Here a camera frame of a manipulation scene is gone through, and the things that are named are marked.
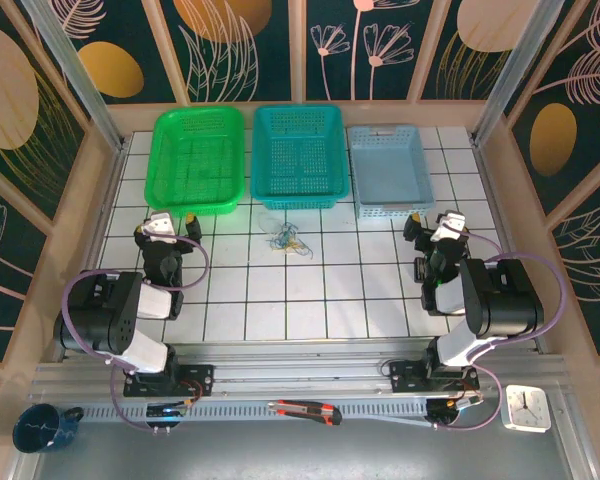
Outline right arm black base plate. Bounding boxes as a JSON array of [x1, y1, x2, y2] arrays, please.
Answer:
[[388, 360, 481, 395]]

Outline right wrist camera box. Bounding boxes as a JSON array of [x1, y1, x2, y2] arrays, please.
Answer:
[[429, 211, 467, 244]]

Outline thin white cable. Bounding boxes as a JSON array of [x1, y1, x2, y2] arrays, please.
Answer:
[[257, 211, 284, 236]]

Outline aluminium mounting rail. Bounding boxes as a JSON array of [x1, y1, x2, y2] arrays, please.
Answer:
[[28, 342, 566, 402]]

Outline green plastic basket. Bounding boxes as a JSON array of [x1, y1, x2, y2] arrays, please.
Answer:
[[144, 107, 246, 219]]

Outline teal plastic basket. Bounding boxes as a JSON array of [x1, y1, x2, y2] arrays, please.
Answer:
[[249, 103, 352, 211]]

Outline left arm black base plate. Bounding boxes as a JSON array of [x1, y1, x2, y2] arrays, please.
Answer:
[[123, 364, 216, 399]]

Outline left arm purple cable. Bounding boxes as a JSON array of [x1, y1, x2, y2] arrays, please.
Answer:
[[61, 234, 210, 432]]

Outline slotted grey cable duct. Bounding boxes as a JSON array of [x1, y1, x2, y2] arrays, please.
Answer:
[[77, 399, 434, 422]]

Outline grey flat bar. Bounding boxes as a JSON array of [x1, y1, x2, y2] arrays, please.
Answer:
[[340, 413, 434, 429]]

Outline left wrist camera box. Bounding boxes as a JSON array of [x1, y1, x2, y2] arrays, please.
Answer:
[[143, 211, 177, 245]]

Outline white square clock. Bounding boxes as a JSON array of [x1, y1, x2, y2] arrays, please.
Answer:
[[498, 383, 552, 434]]

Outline black power distribution board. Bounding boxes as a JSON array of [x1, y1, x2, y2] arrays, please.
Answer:
[[412, 257, 434, 285]]

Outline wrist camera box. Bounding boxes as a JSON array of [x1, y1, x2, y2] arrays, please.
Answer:
[[429, 211, 467, 244], [143, 211, 177, 245]]

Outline red black utility knife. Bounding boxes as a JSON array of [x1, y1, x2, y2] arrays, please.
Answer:
[[267, 399, 344, 427]]

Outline aluminium frame post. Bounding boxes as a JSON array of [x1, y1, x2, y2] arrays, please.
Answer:
[[21, 0, 127, 151], [471, 0, 567, 147]]

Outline dark blue mug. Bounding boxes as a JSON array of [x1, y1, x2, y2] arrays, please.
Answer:
[[12, 403, 85, 454]]

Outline light blue plastic basket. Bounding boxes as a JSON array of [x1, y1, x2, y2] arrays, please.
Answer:
[[347, 123, 437, 221]]

